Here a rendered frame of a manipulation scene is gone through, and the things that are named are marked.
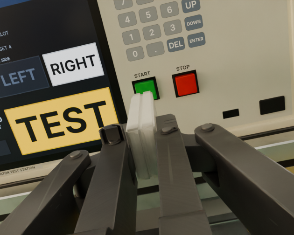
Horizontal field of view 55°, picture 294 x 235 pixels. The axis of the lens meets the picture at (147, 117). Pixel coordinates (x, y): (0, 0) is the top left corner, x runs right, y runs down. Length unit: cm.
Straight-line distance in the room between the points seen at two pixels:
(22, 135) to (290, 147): 26
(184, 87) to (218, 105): 4
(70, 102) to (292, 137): 21
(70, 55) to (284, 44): 19
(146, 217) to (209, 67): 30
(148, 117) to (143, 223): 36
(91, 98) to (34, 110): 6
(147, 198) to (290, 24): 21
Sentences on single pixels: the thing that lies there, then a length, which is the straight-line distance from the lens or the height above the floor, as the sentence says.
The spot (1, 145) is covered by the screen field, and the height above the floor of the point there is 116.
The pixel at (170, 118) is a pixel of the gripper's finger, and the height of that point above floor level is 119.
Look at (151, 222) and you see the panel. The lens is 50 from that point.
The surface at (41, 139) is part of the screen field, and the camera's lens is 30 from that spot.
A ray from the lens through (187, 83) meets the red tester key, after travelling 26.
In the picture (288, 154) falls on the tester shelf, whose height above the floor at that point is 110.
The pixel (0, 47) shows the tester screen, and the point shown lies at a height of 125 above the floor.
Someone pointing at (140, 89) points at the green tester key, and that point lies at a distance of 26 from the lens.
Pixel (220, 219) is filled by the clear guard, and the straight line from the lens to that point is 28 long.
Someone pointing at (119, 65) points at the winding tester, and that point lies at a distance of 27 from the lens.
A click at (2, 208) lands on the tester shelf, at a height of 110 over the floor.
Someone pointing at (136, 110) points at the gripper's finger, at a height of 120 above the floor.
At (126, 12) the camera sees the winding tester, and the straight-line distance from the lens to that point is 26.
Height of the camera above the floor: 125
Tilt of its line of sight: 19 degrees down
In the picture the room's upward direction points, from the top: 13 degrees counter-clockwise
